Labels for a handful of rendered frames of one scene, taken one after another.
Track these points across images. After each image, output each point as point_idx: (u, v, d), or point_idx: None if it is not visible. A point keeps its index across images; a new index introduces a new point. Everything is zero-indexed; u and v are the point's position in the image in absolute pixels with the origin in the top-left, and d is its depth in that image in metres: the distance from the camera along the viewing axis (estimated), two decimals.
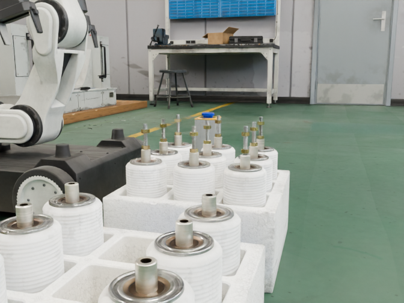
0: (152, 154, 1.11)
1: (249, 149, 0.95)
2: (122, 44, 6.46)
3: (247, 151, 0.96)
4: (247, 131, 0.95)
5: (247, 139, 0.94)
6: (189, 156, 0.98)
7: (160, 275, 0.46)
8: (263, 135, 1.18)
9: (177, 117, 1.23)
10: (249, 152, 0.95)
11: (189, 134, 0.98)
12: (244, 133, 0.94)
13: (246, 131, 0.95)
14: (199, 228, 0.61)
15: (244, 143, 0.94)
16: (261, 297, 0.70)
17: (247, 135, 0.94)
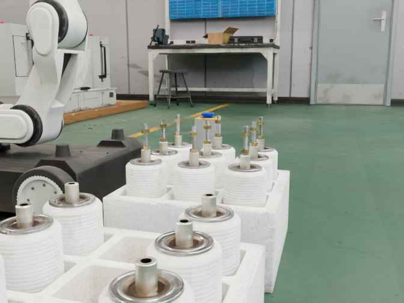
0: (152, 154, 1.11)
1: (249, 149, 0.95)
2: (122, 44, 6.46)
3: (247, 151, 0.96)
4: (247, 131, 0.95)
5: (247, 139, 0.94)
6: (189, 156, 0.98)
7: (160, 275, 0.46)
8: (263, 135, 1.18)
9: (177, 117, 1.23)
10: (249, 152, 0.95)
11: (189, 134, 0.98)
12: (244, 133, 0.94)
13: (246, 131, 0.95)
14: (199, 228, 0.61)
15: (244, 143, 0.94)
16: (261, 297, 0.70)
17: (247, 135, 0.94)
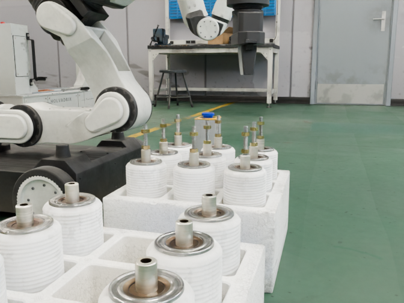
0: (152, 154, 1.11)
1: (249, 149, 0.95)
2: (122, 44, 6.46)
3: (247, 151, 0.96)
4: (247, 131, 0.95)
5: (247, 139, 0.94)
6: (189, 156, 0.98)
7: (160, 275, 0.46)
8: (263, 135, 1.18)
9: (177, 117, 1.23)
10: (249, 152, 0.95)
11: (189, 134, 0.98)
12: (244, 133, 0.94)
13: (246, 131, 0.95)
14: (199, 228, 0.61)
15: (244, 143, 0.94)
16: (261, 297, 0.70)
17: (247, 135, 0.94)
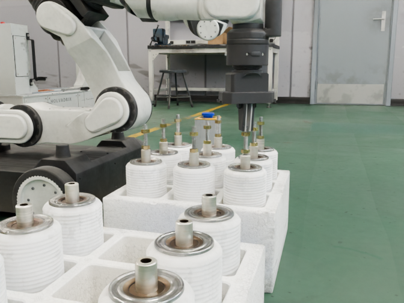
0: (152, 154, 1.11)
1: (244, 150, 0.94)
2: (122, 44, 6.46)
3: (249, 153, 0.95)
4: (246, 132, 0.94)
5: (244, 139, 0.94)
6: (189, 156, 0.98)
7: (160, 275, 0.46)
8: (263, 135, 1.18)
9: (177, 117, 1.23)
10: (244, 153, 0.95)
11: (189, 134, 0.98)
12: (241, 133, 0.95)
13: (247, 131, 0.94)
14: (199, 228, 0.61)
15: (243, 142, 0.95)
16: (261, 297, 0.70)
17: (242, 134, 0.94)
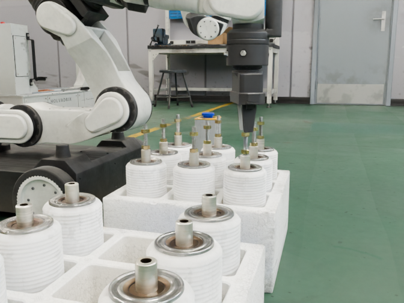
0: (152, 154, 1.11)
1: (244, 149, 0.96)
2: (122, 44, 6.46)
3: (241, 153, 0.95)
4: (243, 131, 0.95)
5: (245, 139, 0.95)
6: (189, 156, 0.98)
7: (160, 275, 0.46)
8: (263, 135, 1.18)
9: (177, 117, 1.23)
10: (244, 151, 0.96)
11: (189, 134, 0.98)
12: (249, 133, 0.95)
13: (243, 131, 0.95)
14: (199, 228, 0.61)
15: (247, 143, 0.95)
16: (261, 297, 0.70)
17: (247, 134, 0.95)
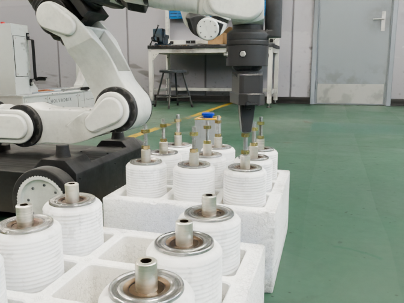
0: (152, 154, 1.11)
1: (241, 151, 0.95)
2: (122, 44, 6.46)
3: (246, 154, 0.95)
4: (244, 133, 0.94)
5: (243, 139, 0.95)
6: (189, 156, 0.98)
7: (160, 275, 0.46)
8: (263, 135, 1.18)
9: (177, 117, 1.23)
10: (241, 153, 0.95)
11: (189, 134, 0.98)
12: (243, 133, 0.95)
13: (246, 133, 0.94)
14: (199, 228, 0.61)
15: (244, 143, 0.95)
16: (261, 297, 0.70)
17: (241, 135, 0.95)
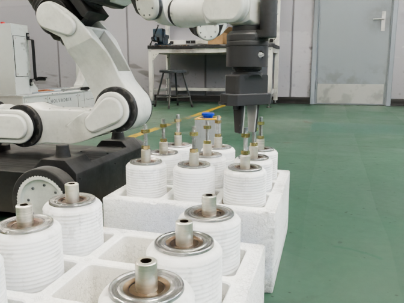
0: (152, 154, 1.11)
1: (248, 151, 0.95)
2: (122, 44, 6.46)
3: (247, 153, 0.96)
4: (247, 133, 0.94)
5: (246, 140, 0.94)
6: (189, 156, 0.98)
7: (160, 275, 0.46)
8: (263, 135, 1.18)
9: (177, 117, 1.23)
10: (248, 154, 0.95)
11: (189, 134, 0.98)
12: (243, 134, 0.94)
13: (247, 133, 0.95)
14: (199, 228, 0.61)
15: (244, 144, 0.95)
16: (261, 297, 0.70)
17: (246, 136, 0.94)
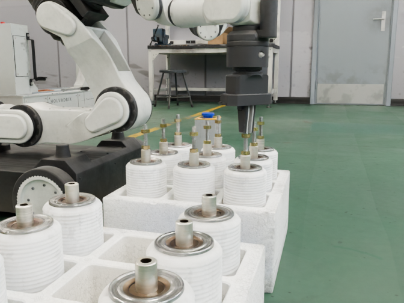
0: (152, 154, 1.11)
1: (246, 151, 0.96)
2: (122, 44, 6.46)
3: (241, 154, 0.96)
4: (244, 133, 0.95)
5: (246, 140, 0.95)
6: (189, 156, 0.98)
7: (160, 275, 0.46)
8: (263, 135, 1.18)
9: (177, 117, 1.23)
10: (246, 153, 0.96)
11: (189, 134, 0.98)
12: (250, 134, 0.94)
13: (244, 133, 0.95)
14: (199, 228, 0.61)
15: (247, 144, 0.95)
16: (261, 297, 0.70)
17: (248, 136, 0.95)
